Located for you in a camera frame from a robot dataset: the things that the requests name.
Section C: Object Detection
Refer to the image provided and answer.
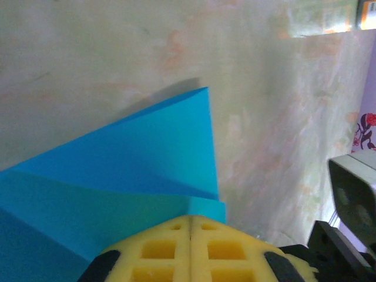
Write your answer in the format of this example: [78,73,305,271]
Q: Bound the small printed card packet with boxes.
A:
[356,0,376,31]

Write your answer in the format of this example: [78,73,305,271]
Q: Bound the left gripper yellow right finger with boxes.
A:
[189,215,320,282]

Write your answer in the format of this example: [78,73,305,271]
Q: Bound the blue paper sheet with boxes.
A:
[0,86,229,282]

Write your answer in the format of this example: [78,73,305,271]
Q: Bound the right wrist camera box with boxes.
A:
[327,152,376,254]

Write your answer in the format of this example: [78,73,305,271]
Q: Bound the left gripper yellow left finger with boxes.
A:
[76,215,192,282]

